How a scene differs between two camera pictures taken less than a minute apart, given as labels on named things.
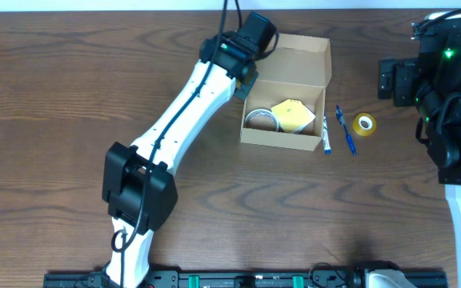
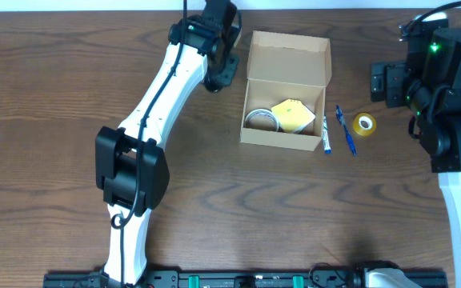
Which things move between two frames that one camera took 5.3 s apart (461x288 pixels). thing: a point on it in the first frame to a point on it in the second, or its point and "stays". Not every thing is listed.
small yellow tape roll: (364, 124) stays
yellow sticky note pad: (292, 115) stays
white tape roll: (262, 119) stays
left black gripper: (247, 86) to (222, 70)
